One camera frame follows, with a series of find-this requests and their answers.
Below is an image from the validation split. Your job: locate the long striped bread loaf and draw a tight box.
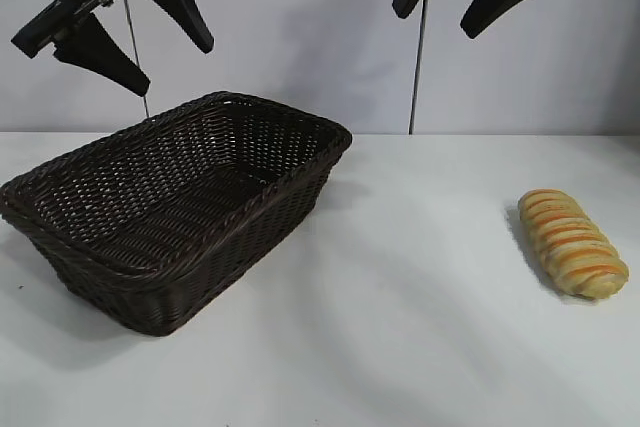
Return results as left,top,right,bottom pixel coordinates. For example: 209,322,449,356
517,188,630,301

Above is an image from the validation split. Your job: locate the dark brown wicker basket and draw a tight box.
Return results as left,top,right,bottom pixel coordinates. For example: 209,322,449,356
0,90,354,337

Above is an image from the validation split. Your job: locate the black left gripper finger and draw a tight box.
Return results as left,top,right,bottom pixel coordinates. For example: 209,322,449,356
140,0,215,54
53,14,151,97

